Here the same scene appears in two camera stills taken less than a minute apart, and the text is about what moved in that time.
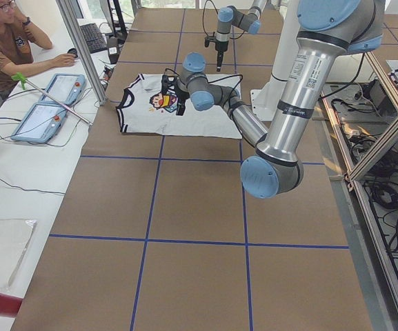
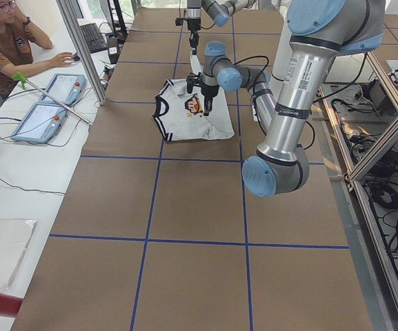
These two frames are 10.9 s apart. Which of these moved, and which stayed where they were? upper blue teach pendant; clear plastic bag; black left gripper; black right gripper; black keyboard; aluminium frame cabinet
Moved: black right gripper; black left gripper
Stayed: black keyboard; clear plastic bag; upper blue teach pendant; aluminium frame cabinet
